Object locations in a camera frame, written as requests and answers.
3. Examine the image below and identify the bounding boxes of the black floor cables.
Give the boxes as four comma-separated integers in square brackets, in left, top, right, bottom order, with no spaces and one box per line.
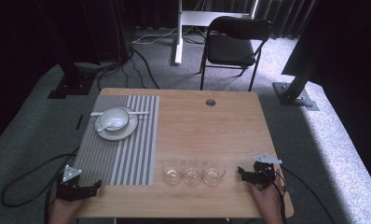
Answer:
[97,36,206,91]

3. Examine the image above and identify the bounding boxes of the white ceramic spoon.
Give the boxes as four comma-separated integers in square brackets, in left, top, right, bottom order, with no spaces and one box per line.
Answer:
[96,118,125,133]

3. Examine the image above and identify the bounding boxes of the white bowl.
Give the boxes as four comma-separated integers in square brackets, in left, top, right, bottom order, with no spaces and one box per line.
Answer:
[99,106,131,133]

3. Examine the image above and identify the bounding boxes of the clear drinking glass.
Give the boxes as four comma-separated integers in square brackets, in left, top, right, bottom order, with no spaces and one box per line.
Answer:
[203,160,227,188]
[182,159,204,187]
[161,160,184,186]

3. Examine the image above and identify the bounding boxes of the grey striped placemat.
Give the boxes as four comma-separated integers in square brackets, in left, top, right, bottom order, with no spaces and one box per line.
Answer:
[72,94,160,187]

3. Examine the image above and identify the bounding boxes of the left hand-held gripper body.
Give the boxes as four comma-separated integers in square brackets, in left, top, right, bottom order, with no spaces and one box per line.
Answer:
[55,164,95,203]

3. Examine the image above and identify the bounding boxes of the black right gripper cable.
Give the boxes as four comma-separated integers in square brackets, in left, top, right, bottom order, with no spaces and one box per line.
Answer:
[267,164,337,224]

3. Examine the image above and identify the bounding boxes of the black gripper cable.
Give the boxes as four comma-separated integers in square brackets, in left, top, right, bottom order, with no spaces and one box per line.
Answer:
[267,164,337,224]
[0,147,81,224]

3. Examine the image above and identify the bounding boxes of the white desk frame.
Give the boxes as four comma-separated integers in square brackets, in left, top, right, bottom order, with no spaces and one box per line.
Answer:
[173,0,260,66]

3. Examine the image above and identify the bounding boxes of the person's left hand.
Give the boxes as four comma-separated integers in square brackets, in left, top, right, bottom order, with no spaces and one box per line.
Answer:
[48,197,86,224]

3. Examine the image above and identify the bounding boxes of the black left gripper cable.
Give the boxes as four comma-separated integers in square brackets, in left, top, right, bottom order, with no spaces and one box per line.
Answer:
[0,147,81,224]

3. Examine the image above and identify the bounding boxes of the white floor cable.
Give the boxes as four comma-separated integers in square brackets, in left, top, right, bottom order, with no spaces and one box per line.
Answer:
[131,27,196,46]

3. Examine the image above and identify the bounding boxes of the black folding chair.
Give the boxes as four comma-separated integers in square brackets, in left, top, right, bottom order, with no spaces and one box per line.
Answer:
[199,16,273,92]

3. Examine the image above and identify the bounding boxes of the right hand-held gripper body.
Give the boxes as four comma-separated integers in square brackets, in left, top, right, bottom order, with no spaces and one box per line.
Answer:
[251,152,283,190]

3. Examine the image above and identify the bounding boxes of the white chopsticks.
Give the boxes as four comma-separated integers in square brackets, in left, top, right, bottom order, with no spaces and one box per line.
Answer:
[89,110,150,118]

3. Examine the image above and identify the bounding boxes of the person's right hand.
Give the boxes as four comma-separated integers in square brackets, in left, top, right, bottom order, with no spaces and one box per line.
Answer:
[251,173,285,224]

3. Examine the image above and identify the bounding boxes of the small black floor object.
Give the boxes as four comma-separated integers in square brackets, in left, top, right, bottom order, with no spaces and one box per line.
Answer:
[75,114,85,132]

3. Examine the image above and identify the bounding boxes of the white round plate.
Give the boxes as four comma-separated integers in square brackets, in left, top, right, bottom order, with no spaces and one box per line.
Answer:
[94,105,140,142]

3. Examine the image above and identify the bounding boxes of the black stand with metal base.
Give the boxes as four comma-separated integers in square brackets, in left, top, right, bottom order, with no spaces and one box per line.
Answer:
[272,0,321,112]

